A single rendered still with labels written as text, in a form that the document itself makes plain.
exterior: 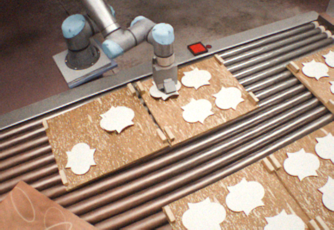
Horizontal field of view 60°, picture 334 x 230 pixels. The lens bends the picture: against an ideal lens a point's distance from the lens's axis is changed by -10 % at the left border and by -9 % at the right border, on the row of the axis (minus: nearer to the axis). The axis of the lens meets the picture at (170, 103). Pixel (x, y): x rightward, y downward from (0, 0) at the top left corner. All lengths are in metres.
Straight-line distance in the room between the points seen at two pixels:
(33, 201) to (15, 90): 2.07
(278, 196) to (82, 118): 0.81
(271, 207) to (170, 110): 0.54
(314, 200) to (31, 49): 2.96
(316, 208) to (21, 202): 0.97
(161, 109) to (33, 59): 2.18
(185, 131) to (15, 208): 0.66
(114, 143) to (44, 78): 1.89
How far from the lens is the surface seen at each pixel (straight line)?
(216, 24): 3.38
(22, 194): 1.07
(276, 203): 1.11
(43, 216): 1.01
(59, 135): 1.28
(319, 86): 1.52
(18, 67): 3.26
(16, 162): 1.32
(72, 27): 1.48
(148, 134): 1.21
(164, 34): 1.11
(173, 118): 1.25
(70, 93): 1.45
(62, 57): 1.69
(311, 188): 1.18
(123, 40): 1.14
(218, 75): 1.42
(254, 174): 1.14
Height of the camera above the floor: 1.92
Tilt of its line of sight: 49 degrees down
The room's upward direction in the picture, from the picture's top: 1 degrees counter-clockwise
